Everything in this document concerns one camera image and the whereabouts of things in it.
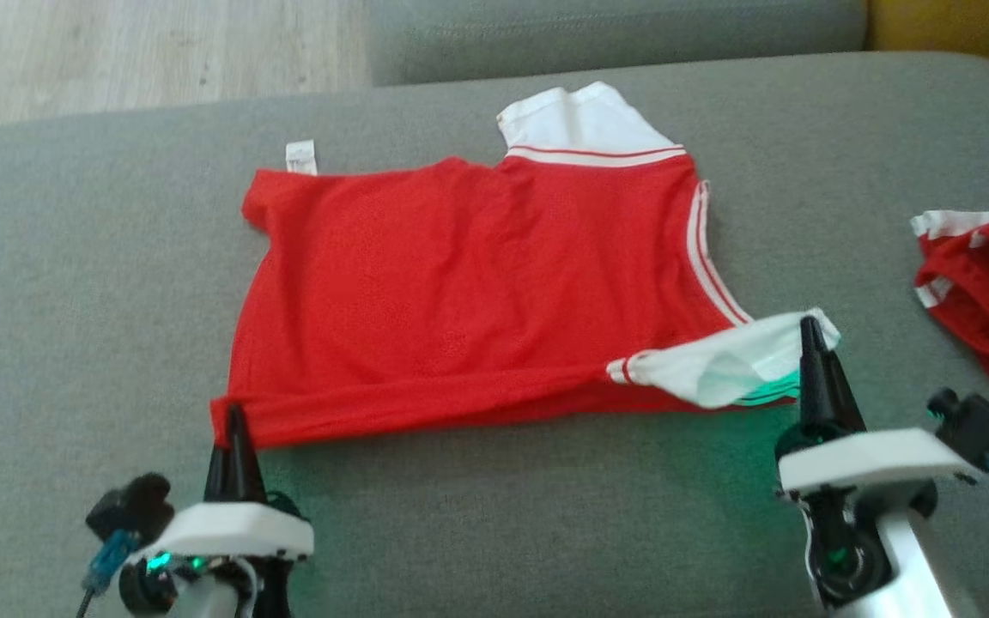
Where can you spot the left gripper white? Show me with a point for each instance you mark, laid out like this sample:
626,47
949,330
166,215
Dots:
237,532

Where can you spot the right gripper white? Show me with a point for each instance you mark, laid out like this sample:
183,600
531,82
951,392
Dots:
872,459

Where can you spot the red shirt white sleeves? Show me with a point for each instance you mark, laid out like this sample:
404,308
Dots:
460,283

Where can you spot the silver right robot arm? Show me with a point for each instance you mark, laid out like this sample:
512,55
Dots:
898,566

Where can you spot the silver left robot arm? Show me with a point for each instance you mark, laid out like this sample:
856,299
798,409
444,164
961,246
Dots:
203,588

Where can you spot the grey fabric sofa seat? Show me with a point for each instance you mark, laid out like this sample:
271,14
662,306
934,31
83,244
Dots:
117,300

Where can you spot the yellow fabric sofa cushion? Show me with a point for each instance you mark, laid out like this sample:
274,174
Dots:
958,34

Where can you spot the grey fabric sofa cushion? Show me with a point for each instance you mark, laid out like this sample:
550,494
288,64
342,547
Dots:
615,34

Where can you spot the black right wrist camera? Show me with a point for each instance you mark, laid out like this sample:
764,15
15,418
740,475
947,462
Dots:
975,425

